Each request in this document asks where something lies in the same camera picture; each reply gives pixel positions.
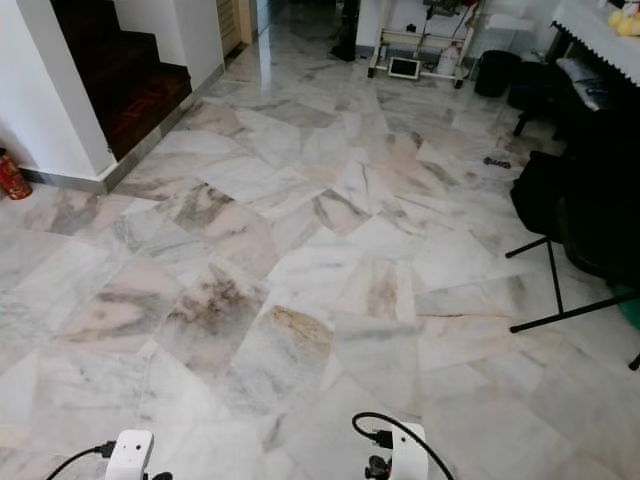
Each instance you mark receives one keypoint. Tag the black bag on stand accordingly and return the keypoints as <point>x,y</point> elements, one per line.
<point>580,210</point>

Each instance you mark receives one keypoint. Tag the small black object on floor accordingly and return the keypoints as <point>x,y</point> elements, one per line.
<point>496,161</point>

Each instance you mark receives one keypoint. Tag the white framed tablet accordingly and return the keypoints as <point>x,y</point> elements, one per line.
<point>404,68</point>

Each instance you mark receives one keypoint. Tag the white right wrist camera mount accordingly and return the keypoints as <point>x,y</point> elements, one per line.
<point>409,452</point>

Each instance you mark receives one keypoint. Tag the black waste bin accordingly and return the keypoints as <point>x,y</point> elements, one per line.
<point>496,73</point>

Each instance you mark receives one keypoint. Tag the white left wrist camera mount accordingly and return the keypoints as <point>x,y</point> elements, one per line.
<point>130,455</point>

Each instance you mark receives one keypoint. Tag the yellow fruit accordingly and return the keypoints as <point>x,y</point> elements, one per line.
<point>626,20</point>

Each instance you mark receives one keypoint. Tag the red fire extinguisher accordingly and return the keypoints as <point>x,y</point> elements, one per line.
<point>13,178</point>

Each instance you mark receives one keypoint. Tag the white plastic bottle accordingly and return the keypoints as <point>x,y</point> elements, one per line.
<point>448,61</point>

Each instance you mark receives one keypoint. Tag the dark wooden staircase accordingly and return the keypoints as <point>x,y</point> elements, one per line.
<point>130,85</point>

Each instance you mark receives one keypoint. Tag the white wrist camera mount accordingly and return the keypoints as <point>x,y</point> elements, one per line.
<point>130,455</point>
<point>409,452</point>

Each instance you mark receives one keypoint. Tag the white wheeled rack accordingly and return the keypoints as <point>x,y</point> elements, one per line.
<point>420,40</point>

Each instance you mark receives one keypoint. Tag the tall black appliance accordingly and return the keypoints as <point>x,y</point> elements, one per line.
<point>345,28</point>

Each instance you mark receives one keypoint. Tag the light wooden door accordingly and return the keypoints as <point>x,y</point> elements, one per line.
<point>233,22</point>

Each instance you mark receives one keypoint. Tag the table with white lace cloth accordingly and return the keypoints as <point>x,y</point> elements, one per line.
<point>595,35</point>

